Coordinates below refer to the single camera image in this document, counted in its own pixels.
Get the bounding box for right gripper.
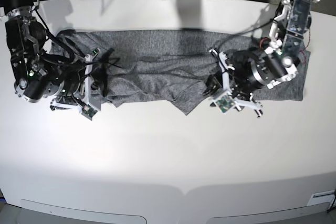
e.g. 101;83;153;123
50;48;109;113

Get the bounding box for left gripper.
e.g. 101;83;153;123
203;48;264;118

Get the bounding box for grey long-sleeve T-shirt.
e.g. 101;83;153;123
49;29;312;117

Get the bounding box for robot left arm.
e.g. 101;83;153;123
204;0;320;117

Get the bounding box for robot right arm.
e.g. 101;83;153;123
1;0;109;119

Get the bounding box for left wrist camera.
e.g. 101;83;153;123
212;91;236;113

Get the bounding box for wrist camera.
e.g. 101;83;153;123
80;105;98;121
212;91;236;113

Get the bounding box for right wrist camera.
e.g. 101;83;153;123
80;105;98;121

